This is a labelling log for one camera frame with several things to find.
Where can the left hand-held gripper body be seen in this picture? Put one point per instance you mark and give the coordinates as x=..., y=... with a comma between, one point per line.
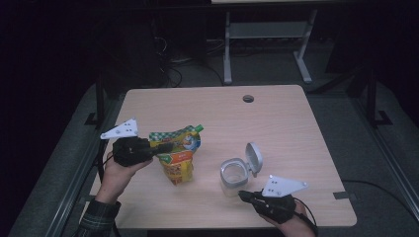
x=131, y=151

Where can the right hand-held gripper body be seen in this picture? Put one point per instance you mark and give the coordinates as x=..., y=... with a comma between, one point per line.
x=275, y=207

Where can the yellow spouted food pouch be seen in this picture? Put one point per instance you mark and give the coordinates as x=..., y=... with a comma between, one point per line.
x=178, y=164

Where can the clear jar with grey lid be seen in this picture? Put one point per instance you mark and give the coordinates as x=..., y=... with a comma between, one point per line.
x=234, y=176

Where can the person's right hand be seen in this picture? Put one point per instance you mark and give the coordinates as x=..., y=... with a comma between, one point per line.
x=293, y=227

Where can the person's left hand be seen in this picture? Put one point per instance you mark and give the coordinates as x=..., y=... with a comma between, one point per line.
x=115, y=181

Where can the black metal stand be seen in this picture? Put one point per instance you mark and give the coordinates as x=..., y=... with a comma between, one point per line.
x=100, y=98
x=371, y=98

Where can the grey tape strip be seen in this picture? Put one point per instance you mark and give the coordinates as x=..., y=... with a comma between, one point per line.
x=344, y=196
x=87, y=198

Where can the grey metal table frame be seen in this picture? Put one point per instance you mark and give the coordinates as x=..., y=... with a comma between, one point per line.
x=263, y=30

